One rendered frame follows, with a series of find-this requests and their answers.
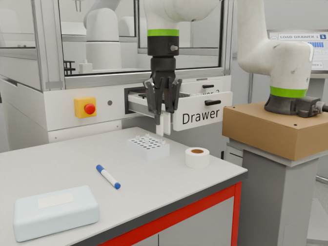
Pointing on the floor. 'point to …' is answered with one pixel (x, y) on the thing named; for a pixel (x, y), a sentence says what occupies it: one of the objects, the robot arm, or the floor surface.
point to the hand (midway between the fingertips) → (163, 124)
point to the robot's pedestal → (275, 197)
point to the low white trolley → (126, 193)
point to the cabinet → (58, 136)
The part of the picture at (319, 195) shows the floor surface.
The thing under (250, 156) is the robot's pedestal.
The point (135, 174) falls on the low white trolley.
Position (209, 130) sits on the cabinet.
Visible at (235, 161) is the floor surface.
